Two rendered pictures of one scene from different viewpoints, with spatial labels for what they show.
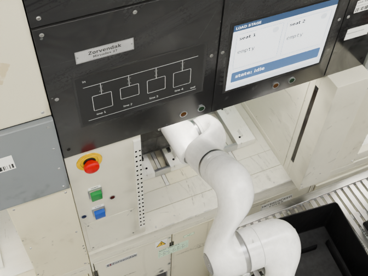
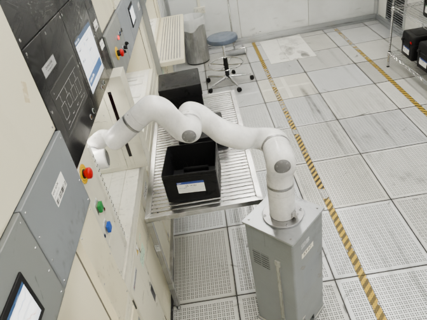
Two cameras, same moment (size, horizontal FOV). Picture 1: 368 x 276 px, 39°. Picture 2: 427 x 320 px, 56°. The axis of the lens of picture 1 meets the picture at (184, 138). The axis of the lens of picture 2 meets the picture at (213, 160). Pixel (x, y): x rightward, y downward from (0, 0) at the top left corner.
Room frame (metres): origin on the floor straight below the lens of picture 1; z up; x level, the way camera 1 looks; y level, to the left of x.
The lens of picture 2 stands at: (-0.16, 1.04, 2.09)
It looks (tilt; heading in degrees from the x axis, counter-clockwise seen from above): 34 degrees down; 298
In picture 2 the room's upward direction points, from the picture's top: 11 degrees counter-clockwise
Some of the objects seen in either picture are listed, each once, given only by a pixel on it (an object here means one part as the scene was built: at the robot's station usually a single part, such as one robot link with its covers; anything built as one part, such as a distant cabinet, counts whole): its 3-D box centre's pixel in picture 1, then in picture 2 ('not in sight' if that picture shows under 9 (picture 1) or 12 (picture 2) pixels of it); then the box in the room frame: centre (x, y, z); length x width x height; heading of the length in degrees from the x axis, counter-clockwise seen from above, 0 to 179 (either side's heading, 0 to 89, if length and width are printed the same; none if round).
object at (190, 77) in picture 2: not in sight; (182, 95); (1.18, -1.20, 0.89); 0.29 x 0.29 x 0.25; 28
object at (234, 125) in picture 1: (218, 128); not in sight; (1.27, -0.13, 0.89); 0.22 x 0.21 x 0.04; 26
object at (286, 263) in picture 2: not in sight; (287, 267); (0.25, -0.31, 0.38); 0.28 x 0.28 x 0.76; 71
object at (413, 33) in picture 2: not in sight; (418, 43); (-0.36, -3.60, 0.31); 0.30 x 0.28 x 0.26; 113
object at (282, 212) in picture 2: not in sight; (281, 199); (0.25, -0.31, 0.85); 0.19 x 0.19 x 0.18
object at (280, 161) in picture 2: not in sight; (279, 166); (0.24, -0.28, 1.07); 0.19 x 0.12 x 0.24; 114
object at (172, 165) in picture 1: (152, 149); not in sight; (1.15, 0.11, 0.89); 0.22 x 0.21 x 0.04; 26
